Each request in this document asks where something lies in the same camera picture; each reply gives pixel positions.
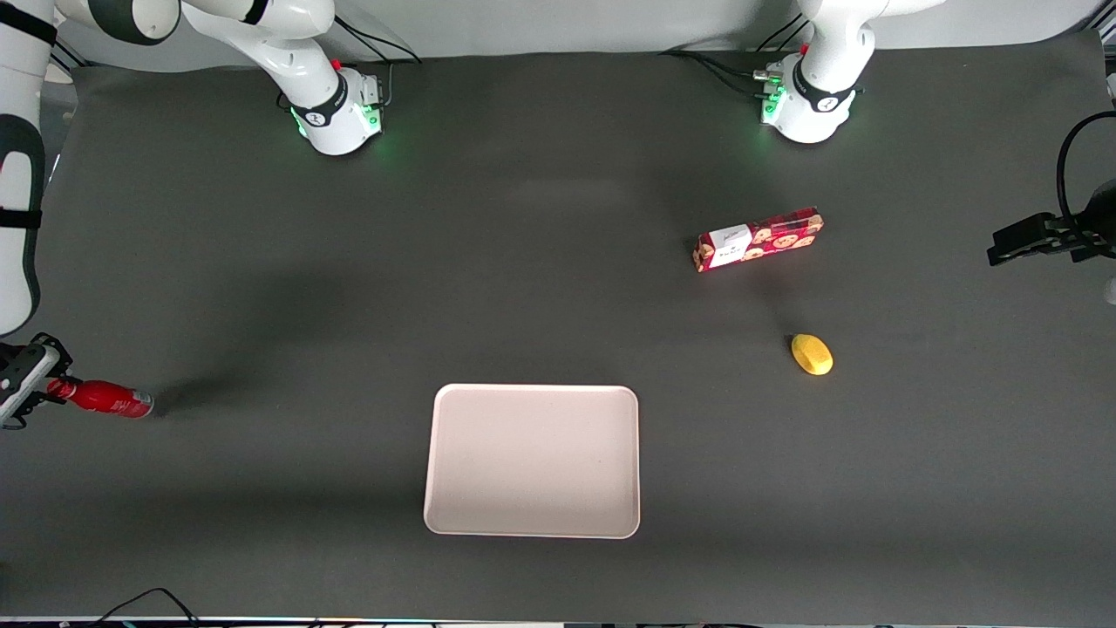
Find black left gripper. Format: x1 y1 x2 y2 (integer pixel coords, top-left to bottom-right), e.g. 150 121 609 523
987 179 1116 267

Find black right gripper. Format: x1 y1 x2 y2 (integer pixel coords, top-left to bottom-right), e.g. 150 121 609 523
0 332 74 430

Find red coke bottle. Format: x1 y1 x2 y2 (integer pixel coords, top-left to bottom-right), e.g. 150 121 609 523
47 377 156 420

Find white rectangular tray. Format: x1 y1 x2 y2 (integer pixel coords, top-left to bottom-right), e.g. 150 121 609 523
423 383 642 540

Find yellow lemon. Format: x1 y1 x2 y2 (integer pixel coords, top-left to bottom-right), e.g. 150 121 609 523
790 332 834 377

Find red cookie box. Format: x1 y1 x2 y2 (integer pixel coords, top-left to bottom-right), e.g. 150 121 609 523
692 206 826 275

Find dark grey table mat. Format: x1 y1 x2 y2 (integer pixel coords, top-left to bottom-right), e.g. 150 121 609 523
0 30 1116 625

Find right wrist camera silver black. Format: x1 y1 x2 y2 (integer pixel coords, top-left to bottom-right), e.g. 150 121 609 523
0 347 62 404

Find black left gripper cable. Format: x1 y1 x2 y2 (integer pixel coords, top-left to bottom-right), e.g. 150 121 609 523
1055 111 1116 229

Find black cable at table edge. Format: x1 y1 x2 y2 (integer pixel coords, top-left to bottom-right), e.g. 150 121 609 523
87 587 203 628

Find black left arm base cables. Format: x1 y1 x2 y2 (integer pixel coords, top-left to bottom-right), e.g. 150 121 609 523
657 12 807 99

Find black arm base cables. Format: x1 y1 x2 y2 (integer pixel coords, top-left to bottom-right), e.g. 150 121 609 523
657 12 807 99
328 17 425 113

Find black right arm base cables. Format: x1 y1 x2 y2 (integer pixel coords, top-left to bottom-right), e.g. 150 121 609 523
328 17 425 113

